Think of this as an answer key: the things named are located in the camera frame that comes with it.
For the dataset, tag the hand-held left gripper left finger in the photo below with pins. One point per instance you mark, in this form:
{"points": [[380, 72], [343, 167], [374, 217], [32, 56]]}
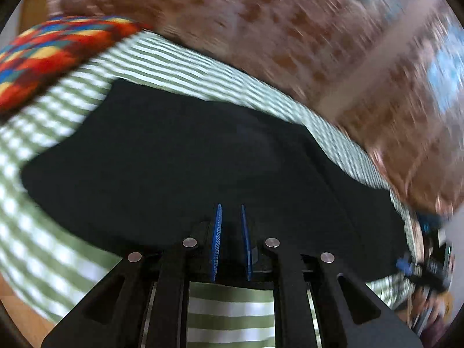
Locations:
{"points": [[216, 246]]}

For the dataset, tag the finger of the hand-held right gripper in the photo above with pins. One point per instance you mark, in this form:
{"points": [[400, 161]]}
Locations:
{"points": [[403, 263]]}

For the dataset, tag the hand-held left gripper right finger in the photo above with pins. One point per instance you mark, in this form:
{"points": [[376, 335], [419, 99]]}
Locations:
{"points": [[246, 250]]}

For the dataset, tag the black pants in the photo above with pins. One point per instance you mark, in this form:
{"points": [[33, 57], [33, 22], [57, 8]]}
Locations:
{"points": [[163, 159]]}

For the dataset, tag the brown floral curtain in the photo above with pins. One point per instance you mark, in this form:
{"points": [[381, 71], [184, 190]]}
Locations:
{"points": [[409, 127]]}

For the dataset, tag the green white checked bedsheet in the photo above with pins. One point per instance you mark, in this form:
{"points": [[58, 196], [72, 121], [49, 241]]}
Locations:
{"points": [[47, 243]]}

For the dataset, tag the multicoloured patchwork pillow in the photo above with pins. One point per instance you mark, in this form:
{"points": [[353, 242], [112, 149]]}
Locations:
{"points": [[54, 54]]}

